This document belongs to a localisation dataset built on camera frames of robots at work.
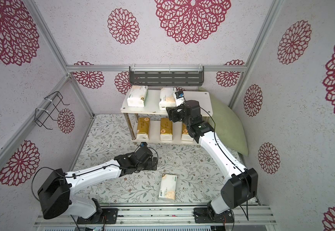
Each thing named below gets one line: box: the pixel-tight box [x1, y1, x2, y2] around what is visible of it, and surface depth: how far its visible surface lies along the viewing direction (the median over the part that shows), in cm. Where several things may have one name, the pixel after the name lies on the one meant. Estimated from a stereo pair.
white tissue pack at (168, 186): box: [158, 173, 178, 201], surface depth 80 cm
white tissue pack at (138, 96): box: [127, 85, 149, 107], surface depth 77 cm
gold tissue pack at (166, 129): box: [159, 117, 173, 142], surface depth 96 cm
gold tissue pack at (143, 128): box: [136, 116, 151, 141], surface depth 97 cm
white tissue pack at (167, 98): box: [158, 87, 177, 111], surface depth 76 cm
